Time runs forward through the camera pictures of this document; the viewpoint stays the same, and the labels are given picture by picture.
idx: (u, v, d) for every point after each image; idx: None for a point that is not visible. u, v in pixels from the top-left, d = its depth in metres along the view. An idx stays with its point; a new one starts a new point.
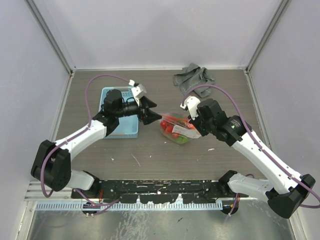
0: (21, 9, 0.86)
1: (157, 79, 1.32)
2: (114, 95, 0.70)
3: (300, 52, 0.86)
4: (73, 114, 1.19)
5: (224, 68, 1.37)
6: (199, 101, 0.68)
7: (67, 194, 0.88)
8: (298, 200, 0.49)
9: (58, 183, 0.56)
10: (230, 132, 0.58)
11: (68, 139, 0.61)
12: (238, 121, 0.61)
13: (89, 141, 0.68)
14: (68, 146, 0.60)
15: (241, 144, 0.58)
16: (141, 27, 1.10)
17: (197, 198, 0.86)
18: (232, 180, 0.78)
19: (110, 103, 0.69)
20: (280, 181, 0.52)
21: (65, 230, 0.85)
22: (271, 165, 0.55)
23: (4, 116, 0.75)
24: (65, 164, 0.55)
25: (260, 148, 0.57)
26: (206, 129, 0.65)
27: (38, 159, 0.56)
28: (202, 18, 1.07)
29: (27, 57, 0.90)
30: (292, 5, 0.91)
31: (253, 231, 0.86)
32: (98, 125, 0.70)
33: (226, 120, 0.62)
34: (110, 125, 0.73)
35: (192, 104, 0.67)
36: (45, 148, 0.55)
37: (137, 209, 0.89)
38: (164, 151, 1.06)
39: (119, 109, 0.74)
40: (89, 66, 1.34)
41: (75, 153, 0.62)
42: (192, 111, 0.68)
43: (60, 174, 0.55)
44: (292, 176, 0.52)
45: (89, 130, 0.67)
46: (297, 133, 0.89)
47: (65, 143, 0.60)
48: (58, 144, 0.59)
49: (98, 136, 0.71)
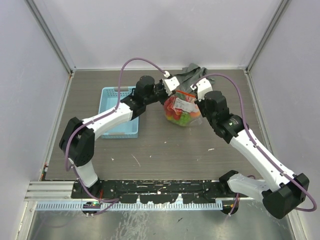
0: (21, 8, 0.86)
1: (157, 79, 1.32)
2: (148, 79, 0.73)
3: (300, 51, 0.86)
4: (73, 114, 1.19)
5: (224, 68, 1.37)
6: (209, 88, 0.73)
7: (67, 194, 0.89)
8: (289, 196, 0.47)
9: (81, 160, 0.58)
10: (227, 130, 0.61)
11: (94, 119, 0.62)
12: (237, 120, 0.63)
13: (116, 121, 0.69)
14: (94, 126, 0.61)
15: (237, 140, 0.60)
16: (141, 27, 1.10)
17: (197, 198, 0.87)
18: (232, 178, 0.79)
19: (143, 87, 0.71)
20: (271, 177, 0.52)
21: (65, 230, 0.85)
22: (264, 161, 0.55)
23: (5, 116, 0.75)
24: (89, 142, 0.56)
25: (255, 144, 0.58)
26: (208, 117, 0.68)
27: (66, 134, 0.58)
28: (202, 18, 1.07)
29: (27, 57, 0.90)
30: (292, 4, 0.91)
31: (253, 231, 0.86)
32: (124, 108, 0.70)
33: (227, 116, 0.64)
34: (137, 109, 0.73)
35: (202, 87, 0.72)
36: (74, 125, 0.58)
37: (137, 209, 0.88)
38: (164, 150, 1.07)
39: (149, 95, 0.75)
40: (90, 66, 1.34)
41: (99, 133, 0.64)
42: (199, 94, 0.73)
43: (83, 152, 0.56)
44: (283, 173, 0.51)
45: (115, 112, 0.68)
46: (297, 132, 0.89)
47: (92, 122, 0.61)
48: (85, 122, 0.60)
49: (124, 119, 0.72)
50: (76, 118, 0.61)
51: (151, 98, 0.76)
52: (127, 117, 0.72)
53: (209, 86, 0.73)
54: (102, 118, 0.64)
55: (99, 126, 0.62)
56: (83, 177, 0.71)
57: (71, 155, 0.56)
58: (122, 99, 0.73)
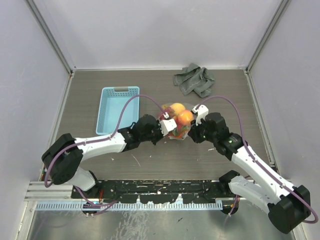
0: (21, 8, 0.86)
1: (157, 79, 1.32)
2: (151, 119, 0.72)
3: (300, 51, 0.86)
4: (73, 114, 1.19)
5: (224, 68, 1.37)
6: (207, 111, 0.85)
7: (67, 194, 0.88)
8: (291, 208, 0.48)
9: (59, 179, 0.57)
10: (227, 147, 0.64)
11: (87, 141, 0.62)
12: (237, 138, 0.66)
13: (107, 149, 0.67)
14: (84, 148, 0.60)
15: (237, 156, 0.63)
16: (142, 27, 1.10)
17: (197, 198, 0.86)
18: (233, 181, 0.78)
19: (144, 124, 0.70)
20: (272, 189, 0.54)
21: (65, 230, 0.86)
22: (264, 175, 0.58)
23: (5, 116, 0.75)
24: (73, 163, 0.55)
25: (254, 160, 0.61)
26: (209, 137, 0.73)
27: (53, 148, 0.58)
28: (202, 18, 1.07)
29: (27, 57, 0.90)
30: (292, 5, 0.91)
31: (253, 231, 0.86)
32: (119, 139, 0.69)
33: (228, 136, 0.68)
34: (130, 144, 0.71)
35: (201, 111, 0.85)
36: (64, 141, 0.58)
37: (137, 209, 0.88)
38: (164, 150, 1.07)
39: (146, 134, 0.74)
40: (90, 66, 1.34)
41: (87, 155, 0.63)
42: (199, 117, 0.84)
43: (64, 172, 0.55)
44: (283, 185, 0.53)
45: (109, 140, 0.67)
46: (296, 133, 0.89)
47: (83, 143, 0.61)
48: (77, 142, 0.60)
49: (114, 150, 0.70)
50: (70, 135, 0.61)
51: (148, 136, 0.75)
52: (119, 149, 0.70)
53: (206, 109, 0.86)
54: (95, 142, 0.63)
55: (89, 150, 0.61)
56: (77, 183, 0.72)
57: (52, 171, 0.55)
58: (120, 130, 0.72)
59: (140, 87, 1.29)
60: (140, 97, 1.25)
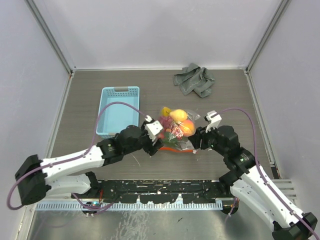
0: (21, 8, 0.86)
1: (157, 79, 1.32)
2: (134, 131, 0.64)
3: (300, 51, 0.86)
4: (73, 113, 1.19)
5: (224, 68, 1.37)
6: (220, 120, 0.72)
7: (68, 194, 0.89)
8: (298, 236, 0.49)
9: (28, 201, 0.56)
10: (238, 166, 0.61)
11: (54, 162, 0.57)
12: (248, 155, 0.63)
13: (82, 167, 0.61)
14: (49, 171, 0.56)
15: (248, 176, 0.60)
16: (141, 27, 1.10)
17: (197, 198, 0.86)
18: (235, 187, 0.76)
19: (125, 138, 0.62)
20: (281, 215, 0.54)
21: (65, 230, 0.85)
22: (274, 199, 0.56)
23: (4, 116, 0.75)
24: (36, 188, 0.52)
25: (265, 182, 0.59)
26: (218, 151, 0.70)
27: (22, 169, 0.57)
28: (202, 18, 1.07)
29: (27, 56, 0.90)
30: (292, 4, 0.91)
31: (253, 231, 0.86)
32: (95, 154, 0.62)
33: (239, 152, 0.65)
34: (112, 157, 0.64)
35: (214, 120, 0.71)
36: (30, 163, 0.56)
37: (137, 209, 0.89)
38: (164, 150, 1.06)
39: (131, 146, 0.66)
40: (90, 66, 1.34)
41: (58, 176, 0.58)
42: (209, 125, 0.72)
43: (29, 195, 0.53)
44: (293, 212, 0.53)
45: (82, 158, 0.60)
46: (296, 132, 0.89)
47: (49, 165, 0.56)
48: (42, 165, 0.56)
49: (93, 166, 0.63)
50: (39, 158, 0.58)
51: (132, 148, 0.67)
52: (100, 164, 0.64)
53: (220, 118, 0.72)
54: (63, 163, 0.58)
55: (55, 173, 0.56)
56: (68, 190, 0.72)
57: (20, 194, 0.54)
58: (99, 143, 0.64)
59: (140, 87, 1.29)
60: (140, 97, 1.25)
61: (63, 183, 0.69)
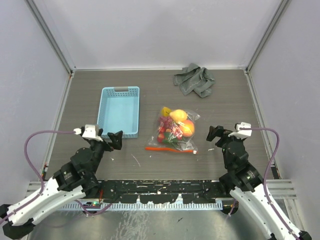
0: (21, 9, 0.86)
1: (157, 79, 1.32)
2: (80, 156, 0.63)
3: (300, 51, 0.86)
4: (73, 114, 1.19)
5: (224, 68, 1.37)
6: (247, 135, 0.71)
7: None
8: None
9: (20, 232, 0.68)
10: (244, 182, 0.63)
11: (16, 208, 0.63)
12: (254, 172, 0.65)
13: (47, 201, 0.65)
14: (14, 218, 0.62)
15: (254, 194, 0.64)
16: (141, 27, 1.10)
17: (197, 198, 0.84)
18: (236, 192, 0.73)
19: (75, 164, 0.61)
20: (280, 233, 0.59)
21: (65, 230, 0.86)
22: (276, 218, 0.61)
23: (4, 116, 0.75)
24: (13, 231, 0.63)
25: (269, 202, 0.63)
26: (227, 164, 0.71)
27: None
28: (202, 18, 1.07)
29: (27, 57, 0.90)
30: (292, 4, 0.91)
31: (253, 231, 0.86)
32: (52, 188, 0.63)
33: (245, 168, 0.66)
34: (72, 184, 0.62)
35: (242, 131, 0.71)
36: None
37: (137, 209, 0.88)
38: (164, 151, 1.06)
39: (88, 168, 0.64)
40: (89, 66, 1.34)
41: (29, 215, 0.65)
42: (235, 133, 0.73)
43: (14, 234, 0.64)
44: (292, 231, 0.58)
45: (40, 196, 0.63)
46: (296, 132, 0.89)
47: (13, 213, 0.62)
48: (8, 213, 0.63)
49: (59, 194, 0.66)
50: (6, 206, 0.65)
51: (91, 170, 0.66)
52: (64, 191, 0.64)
53: (249, 134, 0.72)
54: (25, 206, 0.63)
55: (19, 217, 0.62)
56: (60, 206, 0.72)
57: None
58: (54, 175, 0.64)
59: (140, 87, 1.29)
60: (140, 97, 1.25)
61: (46, 208, 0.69)
